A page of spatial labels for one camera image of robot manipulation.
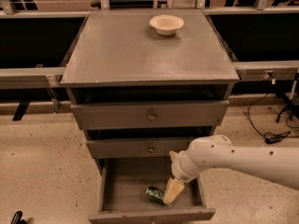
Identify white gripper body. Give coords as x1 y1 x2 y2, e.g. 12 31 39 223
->
171 151 199 183

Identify green soda can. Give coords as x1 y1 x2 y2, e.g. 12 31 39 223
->
146 187 165 206

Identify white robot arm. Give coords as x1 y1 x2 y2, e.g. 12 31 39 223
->
163 134 299 204

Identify bottom grey drawer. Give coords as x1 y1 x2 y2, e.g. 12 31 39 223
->
89 157 215 224

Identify grey drawer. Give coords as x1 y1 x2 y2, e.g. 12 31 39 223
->
87 137 194 159
89 157 215 224
71 101 229 130

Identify middle grey drawer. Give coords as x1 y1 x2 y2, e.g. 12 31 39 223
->
87 137 194 159

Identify grey drawer cabinet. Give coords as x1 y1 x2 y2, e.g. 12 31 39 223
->
60 8 240 224

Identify top grey drawer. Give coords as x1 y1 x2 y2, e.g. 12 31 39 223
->
71 101 229 130

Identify black power adapter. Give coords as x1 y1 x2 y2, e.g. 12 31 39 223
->
264 136 282 145

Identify black tripod stand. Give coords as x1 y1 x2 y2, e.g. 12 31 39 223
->
276 79 299 122

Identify white bowl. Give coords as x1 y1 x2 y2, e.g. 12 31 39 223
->
149 15 184 35

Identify black object bottom left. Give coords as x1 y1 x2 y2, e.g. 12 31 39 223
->
10 211 27 224

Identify grey railing left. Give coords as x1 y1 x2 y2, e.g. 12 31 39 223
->
0 67 65 90

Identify black power cable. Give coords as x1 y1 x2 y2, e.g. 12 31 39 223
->
246 91 299 139

